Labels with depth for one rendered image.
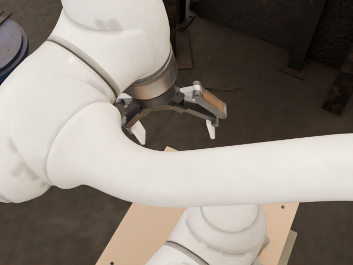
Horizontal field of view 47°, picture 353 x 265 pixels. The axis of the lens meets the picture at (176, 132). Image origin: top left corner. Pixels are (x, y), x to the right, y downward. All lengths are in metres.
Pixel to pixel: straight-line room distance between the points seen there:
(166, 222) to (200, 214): 0.29
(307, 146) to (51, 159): 0.23
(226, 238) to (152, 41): 0.39
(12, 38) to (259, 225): 1.03
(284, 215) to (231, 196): 0.69
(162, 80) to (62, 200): 1.07
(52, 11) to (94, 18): 1.80
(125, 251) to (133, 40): 0.65
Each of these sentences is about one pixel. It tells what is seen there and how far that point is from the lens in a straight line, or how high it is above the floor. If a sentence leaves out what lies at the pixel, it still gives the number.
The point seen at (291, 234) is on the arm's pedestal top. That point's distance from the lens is 1.12.
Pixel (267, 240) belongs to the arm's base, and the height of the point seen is 0.44.
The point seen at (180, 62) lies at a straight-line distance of 1.88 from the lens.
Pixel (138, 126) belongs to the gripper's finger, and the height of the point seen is 0.75.
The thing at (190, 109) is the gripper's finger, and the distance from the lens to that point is 0.66.
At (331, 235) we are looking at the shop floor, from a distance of 1.55.
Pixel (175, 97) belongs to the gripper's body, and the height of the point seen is 0.88.
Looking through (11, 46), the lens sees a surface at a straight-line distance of 1.45.
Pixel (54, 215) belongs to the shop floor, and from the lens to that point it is 1.54.
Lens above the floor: 1.37
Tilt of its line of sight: 56 degrees down
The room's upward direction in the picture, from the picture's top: straight up
